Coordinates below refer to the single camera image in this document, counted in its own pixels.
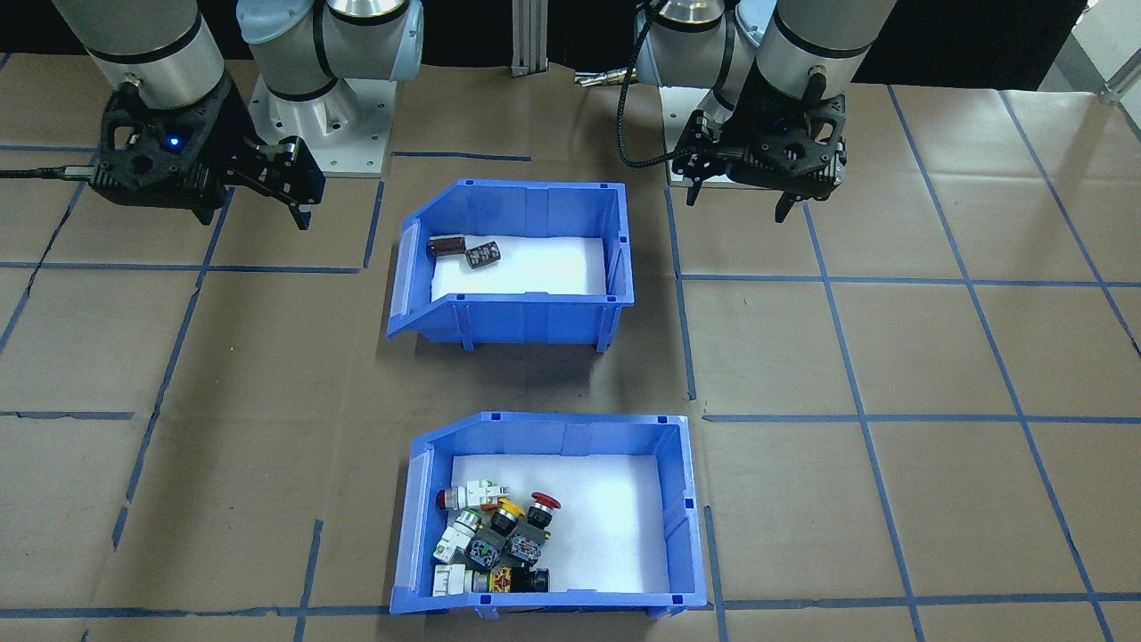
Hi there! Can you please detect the blue plastic storage bin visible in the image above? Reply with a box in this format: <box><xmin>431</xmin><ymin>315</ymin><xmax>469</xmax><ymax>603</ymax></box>
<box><xmin>386</xmin><ymin>178</ymin><xmax>636</xmax><ymax>351</ymax></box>
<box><xmin>390</xmin><ymin>411</ymin><xmax>709</xmax><ymax>621</ymax></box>

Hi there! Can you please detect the aluminium extrusion post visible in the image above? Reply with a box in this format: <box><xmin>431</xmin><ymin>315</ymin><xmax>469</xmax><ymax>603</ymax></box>
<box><xmin>510</xmin><ymin>0</ymin><xmax>552</xmax><ymax>78</ymax></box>

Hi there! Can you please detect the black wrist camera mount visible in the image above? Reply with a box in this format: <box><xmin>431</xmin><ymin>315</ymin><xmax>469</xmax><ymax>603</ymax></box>
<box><xmin>87</xmin><ymin>85</ymin><xmax>181</xmax><ymax>203</ymax></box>
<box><xmin>672</xmin><ymin>109</ymin><xmax>745</xmax><ymax>183</ymax></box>

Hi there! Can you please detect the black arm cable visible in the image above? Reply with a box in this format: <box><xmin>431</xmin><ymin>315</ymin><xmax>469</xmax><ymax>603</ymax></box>
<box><xmin>614</xmin><ymin>4</ymin><xmax>698</xmax><ymax>170</ymax></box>
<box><xmin>0</xmin><ymin>163</ymin><xmax>97</xmax><ymax>182</ymax></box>

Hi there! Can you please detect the black knob switch yellow block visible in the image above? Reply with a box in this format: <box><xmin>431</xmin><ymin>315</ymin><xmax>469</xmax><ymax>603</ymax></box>
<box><xmin>488</xmin><ymin>565</ymin><xmax>552</xmax><ymax>596</ymax></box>

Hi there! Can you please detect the white pilot lamp red lens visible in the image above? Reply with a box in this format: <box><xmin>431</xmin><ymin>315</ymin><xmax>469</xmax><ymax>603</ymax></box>
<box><xmin>436</xmin><ymin>479</ymin><xmax>511</xmax><ymax>513</ymax></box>

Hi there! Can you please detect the white switch silver collar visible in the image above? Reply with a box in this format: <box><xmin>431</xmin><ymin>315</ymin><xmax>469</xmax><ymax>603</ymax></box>
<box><xmin>432</xmin><ymin>564</ymin><xmax>493</xmax><ymax>599</ymax></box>

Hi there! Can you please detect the yellow push button switch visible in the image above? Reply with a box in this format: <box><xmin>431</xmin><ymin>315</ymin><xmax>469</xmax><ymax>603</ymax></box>
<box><xmin>482</xmin><ymin>498</ymin><xmax>529</xmax><ymax>540</ymax></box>

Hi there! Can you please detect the grey contact block switch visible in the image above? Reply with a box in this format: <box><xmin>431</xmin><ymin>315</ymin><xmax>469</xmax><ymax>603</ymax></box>
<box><xmin>464</xmin><ymin>531</ymin><xmax>510</xmax><ymax>573</ymax></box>

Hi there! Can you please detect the silver metal frame bar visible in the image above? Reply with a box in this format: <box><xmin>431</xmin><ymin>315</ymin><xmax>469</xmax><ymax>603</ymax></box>
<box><xmin>1098</xmin><ymin>49</ymin><xmax>1141</xmax><ymax>106</ymax></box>

